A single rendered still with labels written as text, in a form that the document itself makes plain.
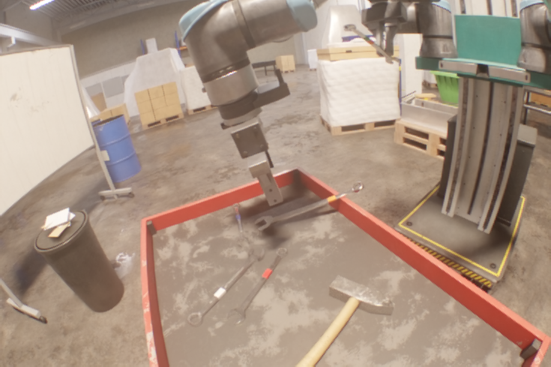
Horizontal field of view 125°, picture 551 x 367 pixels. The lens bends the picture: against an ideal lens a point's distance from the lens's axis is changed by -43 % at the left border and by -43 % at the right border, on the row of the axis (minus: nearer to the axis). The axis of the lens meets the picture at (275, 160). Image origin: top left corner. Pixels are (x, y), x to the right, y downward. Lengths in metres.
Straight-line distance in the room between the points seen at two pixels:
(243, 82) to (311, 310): 0.38
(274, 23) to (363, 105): 3.42
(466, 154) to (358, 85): 2.49
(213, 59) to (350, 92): 3.33
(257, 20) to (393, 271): 0.47
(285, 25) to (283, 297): 0.43
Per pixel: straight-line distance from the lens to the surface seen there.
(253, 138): 0.40
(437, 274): 0.46
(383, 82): 3.83
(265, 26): 0.39
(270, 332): 0.41
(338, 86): 3.60
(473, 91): 1.36
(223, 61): 0.40
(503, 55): 1.27
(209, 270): 0.52
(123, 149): 3.82
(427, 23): 1.20
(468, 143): 1.43
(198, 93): 7.40
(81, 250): 1.64
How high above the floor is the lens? 1.27
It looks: 24 degrees down
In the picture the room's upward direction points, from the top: 9 degrees counter-clockwise
